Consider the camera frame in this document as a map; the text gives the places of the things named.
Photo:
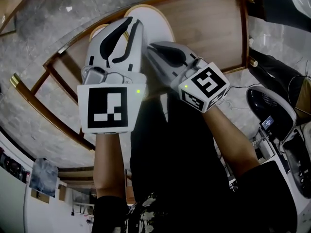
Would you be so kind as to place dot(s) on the person's black floral shirt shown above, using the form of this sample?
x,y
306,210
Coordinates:
x,y
206,203

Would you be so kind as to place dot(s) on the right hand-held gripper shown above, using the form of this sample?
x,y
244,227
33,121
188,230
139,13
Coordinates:
x,y
206,84

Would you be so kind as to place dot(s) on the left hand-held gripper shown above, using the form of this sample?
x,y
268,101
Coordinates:
x,y
107,105

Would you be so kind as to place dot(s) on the grey plastic bag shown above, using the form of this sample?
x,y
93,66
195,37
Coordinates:
x,y
43,176

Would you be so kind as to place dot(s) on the white paper scrap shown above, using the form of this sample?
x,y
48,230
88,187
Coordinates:
x,y
69,9

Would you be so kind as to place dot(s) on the person's left forearm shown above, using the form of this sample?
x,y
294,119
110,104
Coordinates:
x,y
109,166

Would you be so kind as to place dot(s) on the person's black trousers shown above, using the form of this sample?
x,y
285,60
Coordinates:
x,y
150,135

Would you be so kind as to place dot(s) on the person's right forearm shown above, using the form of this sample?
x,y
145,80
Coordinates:
x,y
230,142

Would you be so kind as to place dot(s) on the grey black equipment unit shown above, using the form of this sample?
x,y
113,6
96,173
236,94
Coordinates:
x,y
296,161

